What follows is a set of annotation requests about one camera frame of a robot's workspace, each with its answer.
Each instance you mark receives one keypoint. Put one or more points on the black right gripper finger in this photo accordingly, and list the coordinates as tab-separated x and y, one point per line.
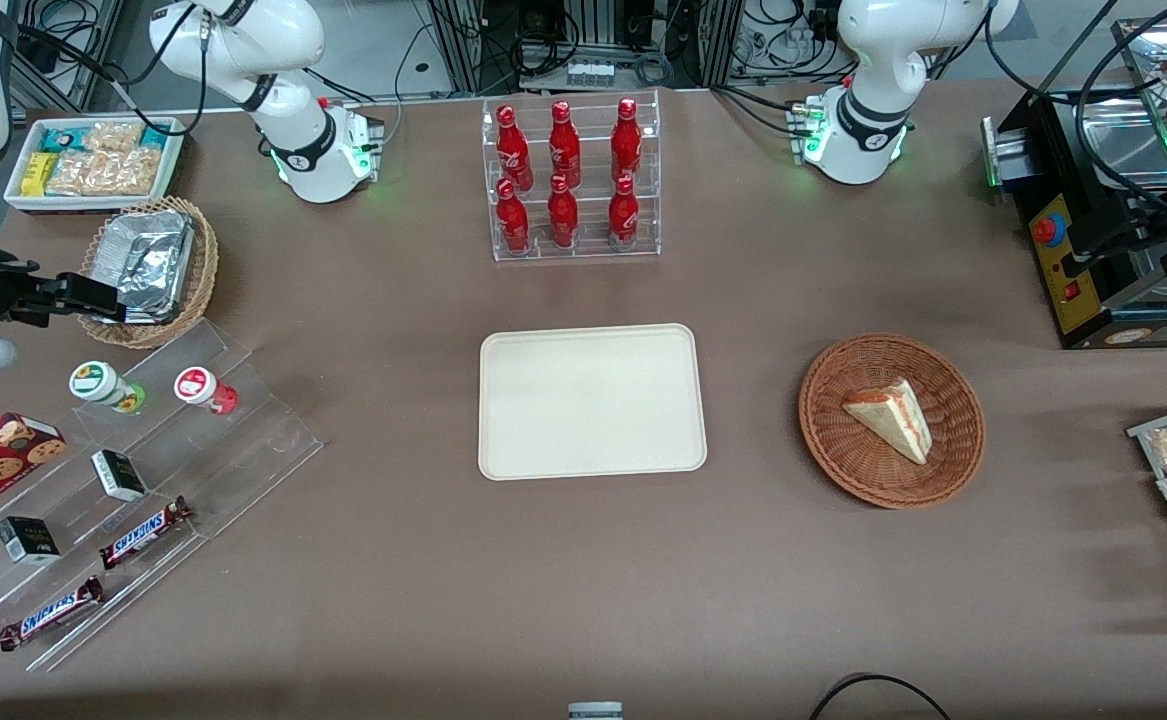
93	298
33	302

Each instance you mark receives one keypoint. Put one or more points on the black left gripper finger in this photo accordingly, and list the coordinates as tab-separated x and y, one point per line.
1098	255

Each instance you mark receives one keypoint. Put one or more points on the green gum bottle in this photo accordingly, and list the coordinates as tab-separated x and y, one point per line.
103	385

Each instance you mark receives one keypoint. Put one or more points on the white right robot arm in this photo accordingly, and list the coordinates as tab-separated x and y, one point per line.
293	40

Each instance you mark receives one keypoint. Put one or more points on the red gum bottle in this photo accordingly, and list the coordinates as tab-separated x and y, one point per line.
201	388

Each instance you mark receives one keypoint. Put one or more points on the beige plastic tray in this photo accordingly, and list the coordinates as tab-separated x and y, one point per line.
591	402

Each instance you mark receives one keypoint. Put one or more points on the red emergency stop button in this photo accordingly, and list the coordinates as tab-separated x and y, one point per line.
1048	230

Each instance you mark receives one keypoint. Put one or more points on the silver foil pouch stack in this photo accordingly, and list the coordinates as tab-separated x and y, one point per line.
148	255

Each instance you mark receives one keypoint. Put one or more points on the white plastic snack bin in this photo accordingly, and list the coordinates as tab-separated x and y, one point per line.
15	195

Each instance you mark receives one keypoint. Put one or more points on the black machine with steel top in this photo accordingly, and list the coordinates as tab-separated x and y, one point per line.
1053	150

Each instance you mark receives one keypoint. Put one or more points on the light wicker basket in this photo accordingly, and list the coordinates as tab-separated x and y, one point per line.
205	260

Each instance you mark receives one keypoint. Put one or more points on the clear bag of crackers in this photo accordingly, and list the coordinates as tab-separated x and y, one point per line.
103	173
113	136

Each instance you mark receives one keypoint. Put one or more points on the yellow snack pack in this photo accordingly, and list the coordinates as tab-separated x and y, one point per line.
39	174

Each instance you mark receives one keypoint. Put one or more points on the teal snack pack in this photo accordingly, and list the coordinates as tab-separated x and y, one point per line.
155	136
59	140

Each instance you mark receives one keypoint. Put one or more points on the small black box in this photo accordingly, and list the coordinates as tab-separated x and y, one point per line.
28	540
119	476

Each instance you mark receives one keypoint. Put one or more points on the clear acrylic stepped display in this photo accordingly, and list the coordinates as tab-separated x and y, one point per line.
243	440

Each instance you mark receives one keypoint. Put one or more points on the snickers chocolate bar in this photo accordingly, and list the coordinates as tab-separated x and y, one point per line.
143	533
51	613

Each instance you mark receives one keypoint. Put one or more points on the triangular sandwich wedge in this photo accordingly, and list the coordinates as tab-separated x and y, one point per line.
893	418

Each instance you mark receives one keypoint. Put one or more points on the brown wicker basket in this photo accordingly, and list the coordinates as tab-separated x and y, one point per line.
843	460

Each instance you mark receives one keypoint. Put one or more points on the red cola bottle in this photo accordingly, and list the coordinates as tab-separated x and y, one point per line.
623	216
564	148
626	145
513	150
563	218
513	222

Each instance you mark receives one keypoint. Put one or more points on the clear acrylic bottle rack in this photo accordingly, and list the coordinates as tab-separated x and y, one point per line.
593	250

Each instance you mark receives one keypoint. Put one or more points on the white power strip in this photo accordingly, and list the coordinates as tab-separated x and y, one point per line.
589	72

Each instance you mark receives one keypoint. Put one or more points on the small grey device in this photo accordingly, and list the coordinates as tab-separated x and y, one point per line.
595	711

